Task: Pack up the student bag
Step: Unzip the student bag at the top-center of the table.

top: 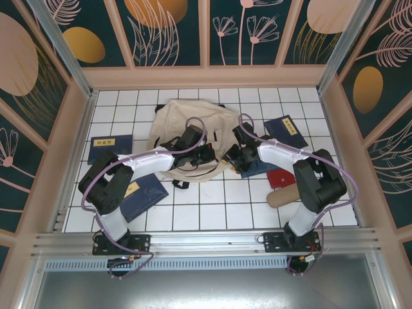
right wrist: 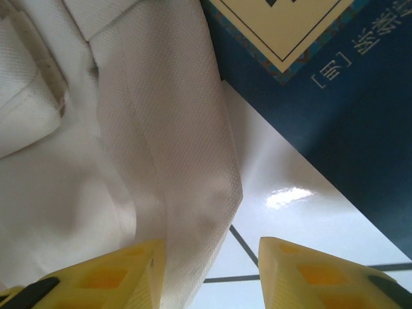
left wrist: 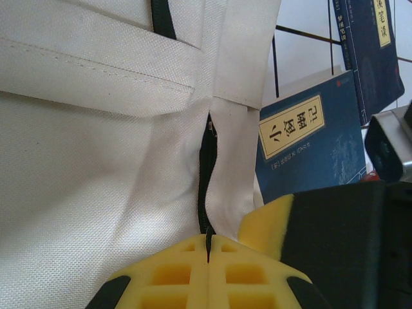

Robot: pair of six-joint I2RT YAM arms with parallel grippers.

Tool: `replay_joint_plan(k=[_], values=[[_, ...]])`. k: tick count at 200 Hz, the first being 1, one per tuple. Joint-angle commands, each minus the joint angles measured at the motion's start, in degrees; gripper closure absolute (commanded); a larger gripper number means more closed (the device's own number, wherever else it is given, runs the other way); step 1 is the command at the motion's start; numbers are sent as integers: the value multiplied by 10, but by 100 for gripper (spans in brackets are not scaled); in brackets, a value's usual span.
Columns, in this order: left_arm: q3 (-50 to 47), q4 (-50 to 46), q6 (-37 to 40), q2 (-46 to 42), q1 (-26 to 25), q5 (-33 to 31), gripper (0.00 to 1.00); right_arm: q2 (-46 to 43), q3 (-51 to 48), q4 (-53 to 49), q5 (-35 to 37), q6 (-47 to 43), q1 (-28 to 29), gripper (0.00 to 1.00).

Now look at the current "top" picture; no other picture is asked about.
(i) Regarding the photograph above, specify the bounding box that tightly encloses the green controller board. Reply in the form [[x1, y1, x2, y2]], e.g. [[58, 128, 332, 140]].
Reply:
[[301, 252, 323, 268]]

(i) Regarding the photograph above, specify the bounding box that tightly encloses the perforated grey cable duct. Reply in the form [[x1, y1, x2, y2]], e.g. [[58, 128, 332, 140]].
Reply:
[[44, 257, 290, 272]]

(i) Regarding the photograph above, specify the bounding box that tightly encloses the grey metal sheet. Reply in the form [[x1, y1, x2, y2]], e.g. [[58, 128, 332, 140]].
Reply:
[[19, 269, 395, 309]]

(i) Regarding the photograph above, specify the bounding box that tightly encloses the aluminium side rail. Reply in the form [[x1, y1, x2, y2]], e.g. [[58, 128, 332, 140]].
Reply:
[[51, 91, 99, 233]]

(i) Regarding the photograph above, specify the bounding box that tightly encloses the aluminium corner post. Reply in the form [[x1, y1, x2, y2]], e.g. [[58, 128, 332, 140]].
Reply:
[[27, 0, 99, 98], [317, 0, 378, 93]]

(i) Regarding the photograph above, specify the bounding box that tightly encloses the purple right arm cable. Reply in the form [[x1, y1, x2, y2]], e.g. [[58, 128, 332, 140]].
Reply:
[[238, 113, 360, 277]]

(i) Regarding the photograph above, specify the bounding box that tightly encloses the tan pencil case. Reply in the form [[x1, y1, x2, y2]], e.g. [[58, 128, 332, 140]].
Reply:
[[266, 185, 302, 209]]

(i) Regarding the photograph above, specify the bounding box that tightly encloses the navy book leaf print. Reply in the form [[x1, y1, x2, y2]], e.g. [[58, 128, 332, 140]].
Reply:
[[124, 175, 170, 223]]

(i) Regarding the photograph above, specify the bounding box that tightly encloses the aluminium front rail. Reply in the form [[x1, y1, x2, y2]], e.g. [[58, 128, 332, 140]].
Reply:
[[30, 227, 381, 259]]

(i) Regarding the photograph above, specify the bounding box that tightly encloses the red wallet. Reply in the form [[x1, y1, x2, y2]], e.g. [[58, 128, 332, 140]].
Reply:
[[266, 169, 295, 190]]

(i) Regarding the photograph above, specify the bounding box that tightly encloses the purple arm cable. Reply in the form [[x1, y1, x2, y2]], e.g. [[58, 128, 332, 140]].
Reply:
[[238, 113, 360, 277], [81, 116, 209, 280]]

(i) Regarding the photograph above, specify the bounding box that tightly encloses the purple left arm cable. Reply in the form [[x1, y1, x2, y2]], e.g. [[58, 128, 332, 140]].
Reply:
[[81, 116, 209, 280]]

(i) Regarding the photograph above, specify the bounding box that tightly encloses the navy book yellow label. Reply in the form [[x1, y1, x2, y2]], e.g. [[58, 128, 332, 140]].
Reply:
[[263, 115, 308, 151], [87, 134, 135, 165]]

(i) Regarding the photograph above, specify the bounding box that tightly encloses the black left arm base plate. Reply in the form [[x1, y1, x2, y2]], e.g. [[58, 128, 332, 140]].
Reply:
[[92, 234, 151, 256]]

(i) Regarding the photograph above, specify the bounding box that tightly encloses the beige backpack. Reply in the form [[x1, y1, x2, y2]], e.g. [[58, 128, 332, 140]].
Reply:
[[148, 98, 241, 191]]

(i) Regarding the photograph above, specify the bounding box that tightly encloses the plain navy book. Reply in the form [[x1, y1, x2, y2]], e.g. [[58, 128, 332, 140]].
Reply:
[[236, 159, 281, 180]]

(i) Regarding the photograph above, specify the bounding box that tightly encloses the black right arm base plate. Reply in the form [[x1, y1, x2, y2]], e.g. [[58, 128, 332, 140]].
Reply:
[[263, 230, 322, 254]]

